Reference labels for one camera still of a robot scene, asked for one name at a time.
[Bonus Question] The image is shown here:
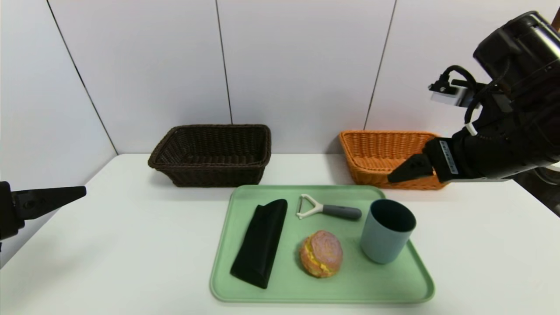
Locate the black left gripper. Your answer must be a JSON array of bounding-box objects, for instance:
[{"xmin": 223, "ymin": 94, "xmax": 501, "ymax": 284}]
[{"xmin": 0, "ymin": 181, "xmax": 87, "ymax": 241}]

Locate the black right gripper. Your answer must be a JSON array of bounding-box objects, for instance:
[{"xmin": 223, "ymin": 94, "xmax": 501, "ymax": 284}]
[{"xmin": 387, "ymin": 126, "xmax": 508, "ymax": 184}]

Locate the blue-grey plastic cup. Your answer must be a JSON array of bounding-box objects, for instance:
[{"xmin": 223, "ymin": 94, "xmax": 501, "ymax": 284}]
[{"xmin": 360, "ymin": 199, "xmax": 417, "ymax": 265}]

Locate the pink and yellow cream bun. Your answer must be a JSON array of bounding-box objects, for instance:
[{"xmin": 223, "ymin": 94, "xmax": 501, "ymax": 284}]
[{"xmin": 299, "ymin": 230, "xmax": 343, "ymax": 278}]

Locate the black glasses case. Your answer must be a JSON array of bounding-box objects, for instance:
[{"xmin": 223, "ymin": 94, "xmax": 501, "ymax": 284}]
[{"xmin": 230, "ymin": 199, "xmax": 288, "ymax": 289}]

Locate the orange wicker basket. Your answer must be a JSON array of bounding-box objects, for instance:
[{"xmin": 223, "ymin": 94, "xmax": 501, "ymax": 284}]
[{"xmin": 339, "ymin": 130, "xmax": 449, "ymax": 190}]

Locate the dark brown wicker basket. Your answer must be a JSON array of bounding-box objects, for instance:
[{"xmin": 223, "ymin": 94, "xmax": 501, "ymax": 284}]
[{"xmin": 147, "ymin": 124, "xmax": 272, "ymax": 188}]

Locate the light green plastic tray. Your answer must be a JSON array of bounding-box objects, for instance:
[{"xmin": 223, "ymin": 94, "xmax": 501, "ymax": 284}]
[{"xmin": 210, "ymin": 184, "xmax": 435, "ymax": 304}]

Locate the white peeler with grey handle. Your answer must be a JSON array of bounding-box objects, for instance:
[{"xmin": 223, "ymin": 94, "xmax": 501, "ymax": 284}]
[{"xmin": 296, "ymin": 194, "xmax": 363, "ymax": 221}]

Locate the black right camera cable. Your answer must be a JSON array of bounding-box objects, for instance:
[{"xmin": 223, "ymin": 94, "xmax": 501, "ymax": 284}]
[{"xmin": 440, "ymin": 65, "xmax": 484, "ymax": 127}]

